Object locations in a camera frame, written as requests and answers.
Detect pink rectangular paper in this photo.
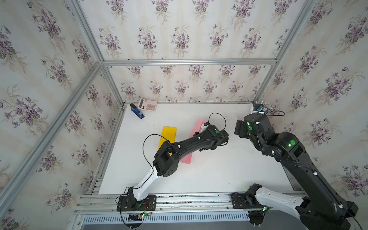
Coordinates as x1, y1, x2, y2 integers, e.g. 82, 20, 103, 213
180, 117, 206, 165

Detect yellow rectangular paper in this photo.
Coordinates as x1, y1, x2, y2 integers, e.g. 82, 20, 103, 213
158, 126, 177, 149

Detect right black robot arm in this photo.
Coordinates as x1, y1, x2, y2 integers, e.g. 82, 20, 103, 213
232, 113, 358, 230

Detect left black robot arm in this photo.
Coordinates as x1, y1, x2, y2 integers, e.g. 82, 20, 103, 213
127, 122, 229, 204

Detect pens in cup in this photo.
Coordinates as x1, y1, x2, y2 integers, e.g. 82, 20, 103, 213
253, 101, 272, 112

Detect pink calculator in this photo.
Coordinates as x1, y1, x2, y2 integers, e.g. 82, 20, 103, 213
137, 98, 158, 112

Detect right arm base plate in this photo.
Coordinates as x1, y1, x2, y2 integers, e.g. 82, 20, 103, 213
231, 192, 271, 211

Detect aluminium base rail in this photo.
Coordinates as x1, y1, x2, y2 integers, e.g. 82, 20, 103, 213
73, 190, 312, 216

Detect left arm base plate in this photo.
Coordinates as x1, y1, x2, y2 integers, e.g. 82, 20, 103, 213
115, 195, 157, 212

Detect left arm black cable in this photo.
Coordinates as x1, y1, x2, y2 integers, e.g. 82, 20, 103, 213
114, 133, 169, 202

